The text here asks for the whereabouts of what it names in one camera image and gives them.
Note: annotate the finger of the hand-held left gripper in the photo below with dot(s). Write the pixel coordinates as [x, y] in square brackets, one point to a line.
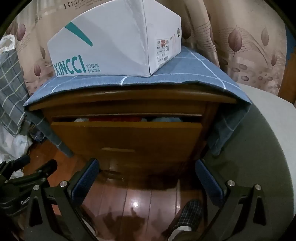
[18, 162]
[44, 170]

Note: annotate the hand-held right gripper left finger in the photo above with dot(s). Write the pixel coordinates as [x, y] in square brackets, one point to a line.
[86, 178]

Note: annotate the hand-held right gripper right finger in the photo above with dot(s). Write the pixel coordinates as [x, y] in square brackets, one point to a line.
[209, 183]

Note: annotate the plaid slipper foot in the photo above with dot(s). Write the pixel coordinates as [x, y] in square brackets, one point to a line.
[190, 213]

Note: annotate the person's slipper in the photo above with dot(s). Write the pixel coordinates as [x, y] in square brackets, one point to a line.
[181, 234]

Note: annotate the grey plaid bedding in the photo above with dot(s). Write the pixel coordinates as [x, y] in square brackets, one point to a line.
[11, 92]

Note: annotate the wooden nightstand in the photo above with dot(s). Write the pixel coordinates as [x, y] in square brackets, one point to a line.
[138, 102]

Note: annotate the blue checked cloth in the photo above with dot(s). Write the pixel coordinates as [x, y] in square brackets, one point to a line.
[180, 69]

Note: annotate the white shoe box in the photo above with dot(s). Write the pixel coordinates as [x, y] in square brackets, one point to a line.
[111, 41]

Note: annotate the leaf print curtain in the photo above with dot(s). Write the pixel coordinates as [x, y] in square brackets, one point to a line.
[249, 46]

